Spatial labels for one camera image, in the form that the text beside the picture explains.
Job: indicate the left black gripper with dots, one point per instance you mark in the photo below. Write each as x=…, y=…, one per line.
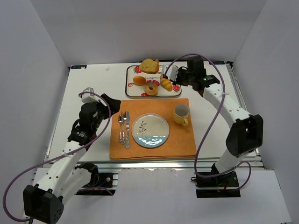
x=104, y=106

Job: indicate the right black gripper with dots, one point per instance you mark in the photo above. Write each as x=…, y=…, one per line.
x=176, y=76

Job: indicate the brown bread slice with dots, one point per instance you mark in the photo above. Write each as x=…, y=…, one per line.
x=149, y=66

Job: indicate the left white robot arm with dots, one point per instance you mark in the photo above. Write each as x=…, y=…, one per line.
x=46, y=199

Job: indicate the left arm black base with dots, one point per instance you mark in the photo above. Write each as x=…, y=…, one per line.
x=102, y=183

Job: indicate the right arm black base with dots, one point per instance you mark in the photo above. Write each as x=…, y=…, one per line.
x=214, y=184

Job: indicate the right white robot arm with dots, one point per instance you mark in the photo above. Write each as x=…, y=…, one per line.
x=246, y=130

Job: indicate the striped bread roll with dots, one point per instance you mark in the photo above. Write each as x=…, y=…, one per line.
x=166, y=84

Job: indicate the silver fork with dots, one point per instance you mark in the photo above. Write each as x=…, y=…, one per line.
x=123, y=126

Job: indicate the silver spoon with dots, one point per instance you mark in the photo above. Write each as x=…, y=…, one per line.
x=120, y=122

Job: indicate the strawberry pattern tray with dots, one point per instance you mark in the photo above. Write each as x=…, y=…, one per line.
x=152, y=88

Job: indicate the blue label sticker right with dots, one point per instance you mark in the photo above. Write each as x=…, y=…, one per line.
x=218, y=62

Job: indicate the blue label sticker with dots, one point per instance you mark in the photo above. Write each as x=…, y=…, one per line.
x=73, y=67
x=218, y=62

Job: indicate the round orange bun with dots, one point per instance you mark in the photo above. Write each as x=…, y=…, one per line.
x=139, y=80

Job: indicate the yellow cup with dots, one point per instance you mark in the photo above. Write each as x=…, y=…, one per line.
x=181, y=113

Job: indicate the silver knife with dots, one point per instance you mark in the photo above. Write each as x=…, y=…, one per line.
x=127, y=143

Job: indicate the white blue ceramic plate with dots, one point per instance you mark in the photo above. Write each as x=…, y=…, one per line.
x=150, y=130

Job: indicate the blue label sticker left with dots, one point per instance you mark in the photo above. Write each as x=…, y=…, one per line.
x=73, y=67

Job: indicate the orange placemat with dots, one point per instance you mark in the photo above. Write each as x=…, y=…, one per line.
x=180, y=143

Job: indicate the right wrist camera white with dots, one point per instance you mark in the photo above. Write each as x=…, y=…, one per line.
x=172, y=75

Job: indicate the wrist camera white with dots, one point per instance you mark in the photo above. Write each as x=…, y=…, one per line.
x=172, y=75
x=88, y=97

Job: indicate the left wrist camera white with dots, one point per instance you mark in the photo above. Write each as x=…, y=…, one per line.
x=88, y=97

